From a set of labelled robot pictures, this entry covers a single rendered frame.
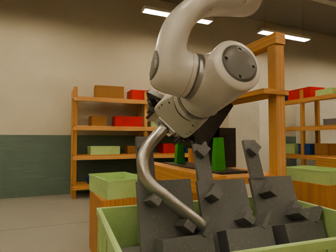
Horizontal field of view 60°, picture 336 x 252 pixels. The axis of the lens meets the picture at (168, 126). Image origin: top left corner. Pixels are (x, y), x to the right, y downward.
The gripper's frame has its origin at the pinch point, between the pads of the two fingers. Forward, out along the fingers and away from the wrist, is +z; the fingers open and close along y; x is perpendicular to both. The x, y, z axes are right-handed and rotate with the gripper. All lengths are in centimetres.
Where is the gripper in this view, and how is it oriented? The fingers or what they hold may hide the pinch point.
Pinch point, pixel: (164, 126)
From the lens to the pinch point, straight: 71.2
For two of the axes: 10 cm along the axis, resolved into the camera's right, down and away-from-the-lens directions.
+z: -3.6, 3.0, 8.8
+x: -5.9, 6.6, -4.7
